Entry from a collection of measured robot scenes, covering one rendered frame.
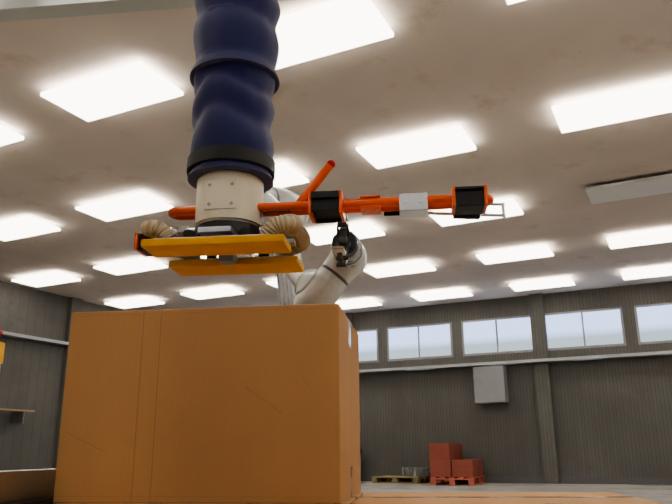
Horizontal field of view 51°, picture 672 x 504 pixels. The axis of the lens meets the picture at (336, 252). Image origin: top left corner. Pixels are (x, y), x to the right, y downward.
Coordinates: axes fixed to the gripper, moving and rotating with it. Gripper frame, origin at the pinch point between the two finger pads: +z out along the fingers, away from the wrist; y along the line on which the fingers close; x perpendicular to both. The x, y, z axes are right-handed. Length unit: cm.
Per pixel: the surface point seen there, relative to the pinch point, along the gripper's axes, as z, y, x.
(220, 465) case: 33, 61, 21
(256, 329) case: 33.3, 33.7, 14.0
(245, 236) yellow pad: 28.3, 11.3, 18.3
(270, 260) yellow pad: 9.3, 11.9, 16.4
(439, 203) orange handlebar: 16.0, 1.1, -26.5
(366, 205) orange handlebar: 16.4, 0.9, -8.8
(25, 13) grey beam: -151, -187, 198
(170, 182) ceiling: -626, -273, 283
